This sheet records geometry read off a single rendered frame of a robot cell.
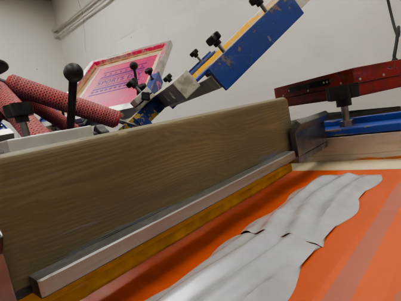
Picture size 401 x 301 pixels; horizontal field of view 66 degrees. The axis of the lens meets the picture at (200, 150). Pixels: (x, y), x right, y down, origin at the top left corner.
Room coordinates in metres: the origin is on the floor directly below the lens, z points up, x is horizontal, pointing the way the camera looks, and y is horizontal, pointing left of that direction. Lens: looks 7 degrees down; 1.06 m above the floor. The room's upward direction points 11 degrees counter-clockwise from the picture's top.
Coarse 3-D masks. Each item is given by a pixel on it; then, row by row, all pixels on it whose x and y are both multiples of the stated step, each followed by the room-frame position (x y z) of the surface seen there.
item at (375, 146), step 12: (384, 132) 0.39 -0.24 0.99; (396, 132) 0.38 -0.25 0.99; (336, 144) 0.43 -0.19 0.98; (348, 144) 0.42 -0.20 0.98; (360, 144) 0.41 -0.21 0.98; (372, 144) 0.40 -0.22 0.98; (384, 144) 0.39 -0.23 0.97; (396, 144) 0.38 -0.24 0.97; (312, 156) 0.46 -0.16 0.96; (324, 156) 0.44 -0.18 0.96; (336, 156) 0.43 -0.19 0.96; (348, 156) 0.42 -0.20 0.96; (360, 156) 0.41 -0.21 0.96; (372, 156) 0.40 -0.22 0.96; (384, 156) 0.39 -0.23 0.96; (396, 156) 0.38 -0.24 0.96
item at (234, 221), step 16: (288, 176) 0.40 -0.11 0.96; (304, 176) 0.39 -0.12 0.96; (384, 176) 0.32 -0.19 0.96; (400, 176) 0.31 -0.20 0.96; (272, 192) 0.35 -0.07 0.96; (288, 192) 0.33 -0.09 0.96; (368, 192) 0.28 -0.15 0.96; (384, 192) 0.28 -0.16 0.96; (240, 208) 0.31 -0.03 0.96; (256, 208) 0.30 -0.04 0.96; (272, 208) 0.29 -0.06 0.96; (368, 208) 0.25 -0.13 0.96; (208, 224) 0.29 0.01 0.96; (224, 224) 0.28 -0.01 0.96; (240, 224) 0.27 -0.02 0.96; (352, 224) 0.22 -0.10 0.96; (336, 240) 0.20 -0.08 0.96; (352, 240) 0.20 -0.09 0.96
